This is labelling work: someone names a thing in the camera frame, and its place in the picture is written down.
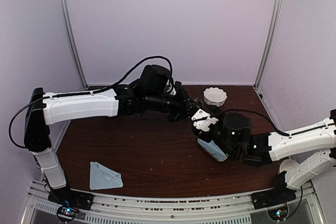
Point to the folded light blue cloth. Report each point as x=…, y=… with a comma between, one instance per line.
x=102, y=177

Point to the light blue cloth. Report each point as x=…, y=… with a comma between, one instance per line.
x=212, y=150
x=102, y=177

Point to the white fluted ceramic bowl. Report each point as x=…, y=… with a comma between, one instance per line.
x=214, y=96

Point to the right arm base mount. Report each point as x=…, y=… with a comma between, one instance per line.
x=275, y=201

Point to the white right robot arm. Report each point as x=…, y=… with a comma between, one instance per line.
x=228, y=136

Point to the white paper cup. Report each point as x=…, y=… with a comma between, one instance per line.
x=287, y=164

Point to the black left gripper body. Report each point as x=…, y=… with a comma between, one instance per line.
x=179, y=107

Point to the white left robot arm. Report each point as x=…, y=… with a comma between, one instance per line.
x=145, y=93

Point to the right aluminium frame post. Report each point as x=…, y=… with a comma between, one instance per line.
x=269, y=40

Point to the left aluminium frame post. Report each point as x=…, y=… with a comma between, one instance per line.
x=72, y=43

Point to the aluminium frame post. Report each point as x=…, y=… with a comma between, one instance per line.
x=72, y=43
x=269, y=40

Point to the front aluminium rail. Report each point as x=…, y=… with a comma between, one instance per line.
x=236, y=208

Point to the brown plaid glasses case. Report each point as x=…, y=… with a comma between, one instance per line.
x=212, y=151

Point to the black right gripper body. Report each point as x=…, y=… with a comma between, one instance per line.
x=199, y=135

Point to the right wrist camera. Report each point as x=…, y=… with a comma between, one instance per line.
x=203, y=120

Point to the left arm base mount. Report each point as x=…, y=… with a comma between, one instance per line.
x=69, y=210

